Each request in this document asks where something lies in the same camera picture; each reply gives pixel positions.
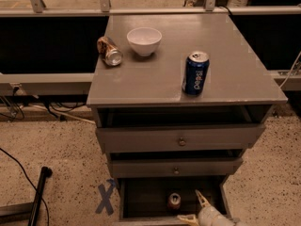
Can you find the white bowl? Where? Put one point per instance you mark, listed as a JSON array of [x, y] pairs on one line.
[[144, 40]]

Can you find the blue pepsi can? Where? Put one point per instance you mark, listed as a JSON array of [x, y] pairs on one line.
[[196, 67]]

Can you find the grey metal railing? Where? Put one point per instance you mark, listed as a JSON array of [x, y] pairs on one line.
[[47, 11]]

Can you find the grey bottom drawer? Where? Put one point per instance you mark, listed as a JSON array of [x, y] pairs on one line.
[[143, 201]]

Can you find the black metal leg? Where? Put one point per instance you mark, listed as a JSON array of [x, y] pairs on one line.
[[30, 210]]

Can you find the grey drawer cabinet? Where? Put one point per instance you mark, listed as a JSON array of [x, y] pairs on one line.
[[235, 75]]

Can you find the red coke can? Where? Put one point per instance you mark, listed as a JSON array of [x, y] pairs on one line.
[[174, 201]]

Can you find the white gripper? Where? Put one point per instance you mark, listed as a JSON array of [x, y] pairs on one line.
[[209, 216]]

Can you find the grey middle drawer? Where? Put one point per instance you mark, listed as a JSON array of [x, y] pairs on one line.
[[172, 164]]

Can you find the grey drawer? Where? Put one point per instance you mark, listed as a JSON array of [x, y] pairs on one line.
[[174, 129], [172, 164], [143, 201]]

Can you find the blue tape cross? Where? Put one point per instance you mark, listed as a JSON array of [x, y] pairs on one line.
[[106, 195]]

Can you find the grey top drawer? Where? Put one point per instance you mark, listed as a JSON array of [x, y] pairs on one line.
[[174, 129]]

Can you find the brown can lying down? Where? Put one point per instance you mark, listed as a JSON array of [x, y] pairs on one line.
[[108, 50]]

